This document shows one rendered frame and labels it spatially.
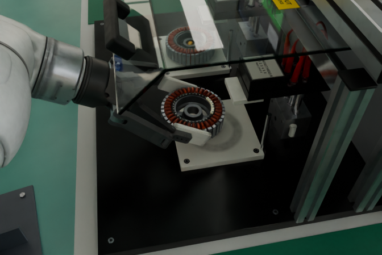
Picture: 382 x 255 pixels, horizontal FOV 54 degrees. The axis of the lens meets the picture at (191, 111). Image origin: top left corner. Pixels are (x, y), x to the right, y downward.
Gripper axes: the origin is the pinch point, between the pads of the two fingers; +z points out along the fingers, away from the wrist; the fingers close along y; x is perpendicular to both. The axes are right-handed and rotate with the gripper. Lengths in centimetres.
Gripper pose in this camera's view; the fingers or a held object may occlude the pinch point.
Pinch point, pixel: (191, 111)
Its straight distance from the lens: 66.6
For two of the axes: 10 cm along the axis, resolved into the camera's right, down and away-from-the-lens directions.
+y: 1.8, 7.0, -6.9
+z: 8.4, 2.5, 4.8
